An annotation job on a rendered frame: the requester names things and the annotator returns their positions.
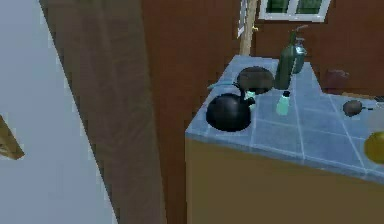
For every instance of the teal soap dispenser bottle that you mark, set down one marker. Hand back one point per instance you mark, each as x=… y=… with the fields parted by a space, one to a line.
x=299 y=56

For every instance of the white framed window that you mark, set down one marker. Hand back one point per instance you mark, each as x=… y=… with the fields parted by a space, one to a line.
x=293 y=8

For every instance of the small dark brown round object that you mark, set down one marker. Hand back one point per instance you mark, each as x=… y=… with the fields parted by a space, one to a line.
x=352 y=107

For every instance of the dark round pan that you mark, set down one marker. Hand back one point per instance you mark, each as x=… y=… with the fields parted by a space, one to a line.
x=256 y=79

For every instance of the blue tiled kitchen counter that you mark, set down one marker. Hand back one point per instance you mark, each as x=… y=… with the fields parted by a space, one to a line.
x=300 y=186

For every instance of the brown wooden object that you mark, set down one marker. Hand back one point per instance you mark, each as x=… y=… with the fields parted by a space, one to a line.
x=8 y=143

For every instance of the black kettle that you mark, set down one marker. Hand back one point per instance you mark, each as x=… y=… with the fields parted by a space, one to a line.
x=228 y=112

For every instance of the tan wooden post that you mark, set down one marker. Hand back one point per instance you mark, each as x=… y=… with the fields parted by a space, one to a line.
x=248 y=28

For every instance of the yellow green round fruit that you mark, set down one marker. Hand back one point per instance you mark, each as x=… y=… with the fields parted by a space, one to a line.
x=376 y=147

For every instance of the small light green bottle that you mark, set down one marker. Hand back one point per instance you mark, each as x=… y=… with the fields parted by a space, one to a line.
x=283 y=104

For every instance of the dark green tall bottle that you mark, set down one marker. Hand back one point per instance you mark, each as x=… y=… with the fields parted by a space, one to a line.
x=285 y=66

